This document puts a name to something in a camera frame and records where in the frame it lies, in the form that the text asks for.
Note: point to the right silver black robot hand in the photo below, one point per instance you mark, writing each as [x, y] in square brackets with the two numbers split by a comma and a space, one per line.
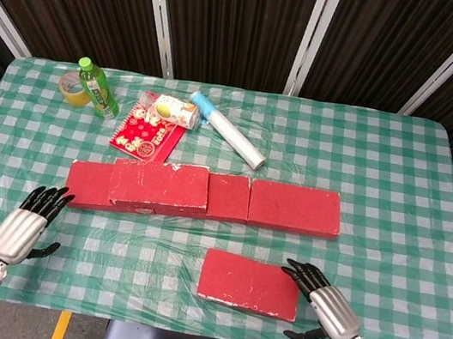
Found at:
[333, 311]

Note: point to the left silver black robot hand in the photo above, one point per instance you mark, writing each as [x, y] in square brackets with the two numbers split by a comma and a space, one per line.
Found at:
[18, 230]

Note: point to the red brick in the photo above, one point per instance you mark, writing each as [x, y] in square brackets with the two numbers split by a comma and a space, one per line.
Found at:
[158, 184]
[247, 281]
[226, 197]
[294, 207]
[87, 181]

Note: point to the yellow packing tape roll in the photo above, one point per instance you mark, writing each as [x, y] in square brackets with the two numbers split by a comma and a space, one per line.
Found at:
[75, 100]

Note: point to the green white checked tablecloth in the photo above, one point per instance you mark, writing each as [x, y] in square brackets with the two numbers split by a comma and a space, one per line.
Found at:
[384, 161]

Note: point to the red spiral notebook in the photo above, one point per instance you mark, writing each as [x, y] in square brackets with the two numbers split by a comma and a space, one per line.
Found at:
[145, 134]

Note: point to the green tea bottle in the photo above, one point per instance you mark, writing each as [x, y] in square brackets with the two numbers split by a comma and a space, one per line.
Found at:
[100, 92]

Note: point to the clear plastic film roll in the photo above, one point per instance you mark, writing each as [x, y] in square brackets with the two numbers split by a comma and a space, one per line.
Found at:
[232, 133]

